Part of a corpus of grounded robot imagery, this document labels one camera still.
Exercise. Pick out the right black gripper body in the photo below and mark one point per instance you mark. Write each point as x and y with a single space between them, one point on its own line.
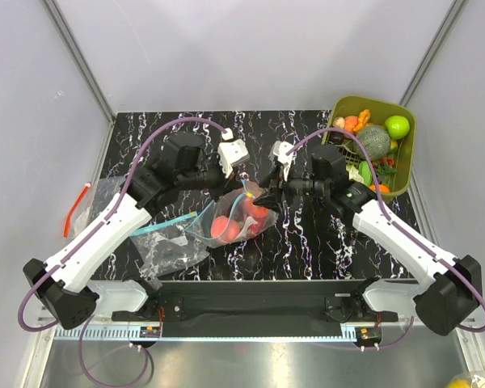
280 185

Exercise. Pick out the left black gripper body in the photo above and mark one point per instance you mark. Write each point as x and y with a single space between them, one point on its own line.
230 175

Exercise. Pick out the red dragon fruit toy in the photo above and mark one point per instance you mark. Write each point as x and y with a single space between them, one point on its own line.
250 230

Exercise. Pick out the peach toy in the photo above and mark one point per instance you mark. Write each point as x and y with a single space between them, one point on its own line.
224 229
255 211

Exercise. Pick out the clear bag teal zipper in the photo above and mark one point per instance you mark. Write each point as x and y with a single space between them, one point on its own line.
231 206

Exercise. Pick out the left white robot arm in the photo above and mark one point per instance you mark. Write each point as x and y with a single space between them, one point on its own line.
63 281

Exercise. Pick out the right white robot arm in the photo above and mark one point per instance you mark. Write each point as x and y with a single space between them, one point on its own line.
446 289

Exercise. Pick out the clear bag on stack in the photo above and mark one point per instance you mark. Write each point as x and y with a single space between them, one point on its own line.
166 247

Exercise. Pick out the clear bag orange zipper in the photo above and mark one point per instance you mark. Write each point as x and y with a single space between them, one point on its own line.
93 199

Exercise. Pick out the black marbled table mat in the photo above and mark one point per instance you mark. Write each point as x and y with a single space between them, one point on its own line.
305 244

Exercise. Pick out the green cantaloupe melon toy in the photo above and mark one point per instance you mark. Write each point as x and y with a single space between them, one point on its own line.
376 141

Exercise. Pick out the olive green plastic bin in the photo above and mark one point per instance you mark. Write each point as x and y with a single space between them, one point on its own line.
402 158

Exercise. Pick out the green apple toy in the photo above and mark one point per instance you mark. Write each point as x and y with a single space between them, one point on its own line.
397 126

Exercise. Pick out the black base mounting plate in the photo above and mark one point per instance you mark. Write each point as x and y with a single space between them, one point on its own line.
185 300

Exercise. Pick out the yellow lemon toy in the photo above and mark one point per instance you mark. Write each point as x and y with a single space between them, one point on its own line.
459 383

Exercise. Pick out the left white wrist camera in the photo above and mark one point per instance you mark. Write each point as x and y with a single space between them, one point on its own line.
232 154

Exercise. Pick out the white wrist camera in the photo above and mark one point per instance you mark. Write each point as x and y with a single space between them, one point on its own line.
232 154
282 155

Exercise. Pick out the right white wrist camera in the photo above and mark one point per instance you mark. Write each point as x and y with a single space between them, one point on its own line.
282 155

